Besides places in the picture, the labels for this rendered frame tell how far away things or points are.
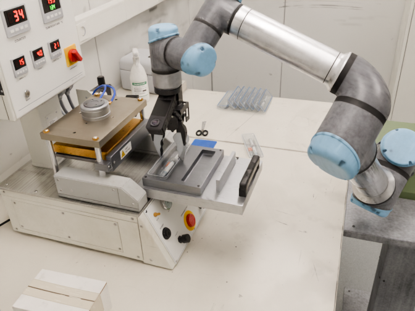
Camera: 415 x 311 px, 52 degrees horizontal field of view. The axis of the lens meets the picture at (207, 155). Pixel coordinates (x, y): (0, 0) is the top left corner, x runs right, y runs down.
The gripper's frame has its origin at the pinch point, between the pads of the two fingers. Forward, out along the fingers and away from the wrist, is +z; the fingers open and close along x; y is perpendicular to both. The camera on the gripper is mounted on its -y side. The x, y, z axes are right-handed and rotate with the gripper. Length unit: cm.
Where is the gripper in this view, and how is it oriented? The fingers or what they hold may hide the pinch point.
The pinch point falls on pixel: (170, 155)
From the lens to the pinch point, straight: 120.3
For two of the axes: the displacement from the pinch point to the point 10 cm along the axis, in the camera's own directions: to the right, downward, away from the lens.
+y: 3.3, -4.9, 8.1
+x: -9.4, -1.4, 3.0
